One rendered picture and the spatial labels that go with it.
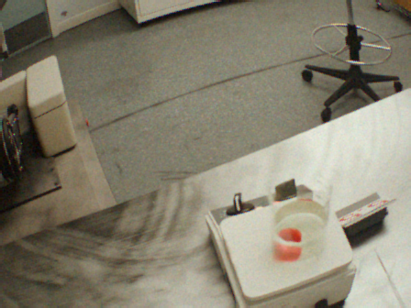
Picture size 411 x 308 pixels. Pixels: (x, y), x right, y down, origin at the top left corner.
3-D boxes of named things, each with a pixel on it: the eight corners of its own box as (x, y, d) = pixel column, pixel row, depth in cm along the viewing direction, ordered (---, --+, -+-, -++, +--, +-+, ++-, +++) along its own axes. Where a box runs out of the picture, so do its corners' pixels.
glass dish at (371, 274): (379, 250, 58) (382, 239, 56) (399, 272, 54) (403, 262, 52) (349, 273, 56) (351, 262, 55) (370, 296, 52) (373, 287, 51)
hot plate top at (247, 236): (217, 225, 56) (216, 219, 56) (323, 192, 57) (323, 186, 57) (246, 304, 47) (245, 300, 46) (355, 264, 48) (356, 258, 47)
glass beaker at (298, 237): (256, 245, 52) (251, 181, 47) (307, 214, 54) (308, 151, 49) (291, 282, 47) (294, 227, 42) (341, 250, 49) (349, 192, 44)
